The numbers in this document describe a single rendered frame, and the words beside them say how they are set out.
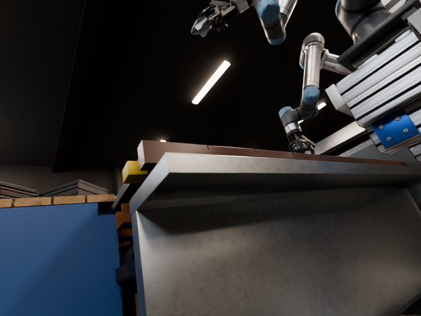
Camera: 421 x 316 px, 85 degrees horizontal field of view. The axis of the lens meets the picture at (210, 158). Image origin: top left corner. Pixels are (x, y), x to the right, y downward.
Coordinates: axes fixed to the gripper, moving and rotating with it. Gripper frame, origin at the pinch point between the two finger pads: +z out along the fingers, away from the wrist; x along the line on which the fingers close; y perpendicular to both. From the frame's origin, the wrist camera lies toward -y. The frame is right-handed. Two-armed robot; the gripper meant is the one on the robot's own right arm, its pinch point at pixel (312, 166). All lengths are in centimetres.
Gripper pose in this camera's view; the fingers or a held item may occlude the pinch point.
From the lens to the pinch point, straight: 127.3
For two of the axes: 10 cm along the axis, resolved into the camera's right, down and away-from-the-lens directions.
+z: 2.3, 8.8, -4.1
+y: -8.4, -0.4, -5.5
